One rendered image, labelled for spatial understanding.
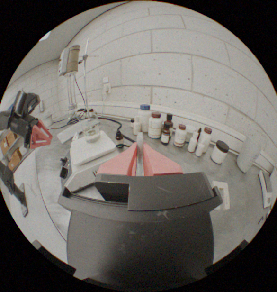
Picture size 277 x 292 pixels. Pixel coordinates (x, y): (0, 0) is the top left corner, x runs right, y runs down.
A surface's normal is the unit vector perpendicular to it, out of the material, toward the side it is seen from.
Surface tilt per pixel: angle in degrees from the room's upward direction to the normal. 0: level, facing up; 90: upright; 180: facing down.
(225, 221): 0
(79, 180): 90
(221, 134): 90
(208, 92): 90
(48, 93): 90
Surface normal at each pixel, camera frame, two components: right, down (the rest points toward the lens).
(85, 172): 0.61, 0.47
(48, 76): 0.86, 0.30
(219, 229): 0.00, -0.81
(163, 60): -0.52, 0.50
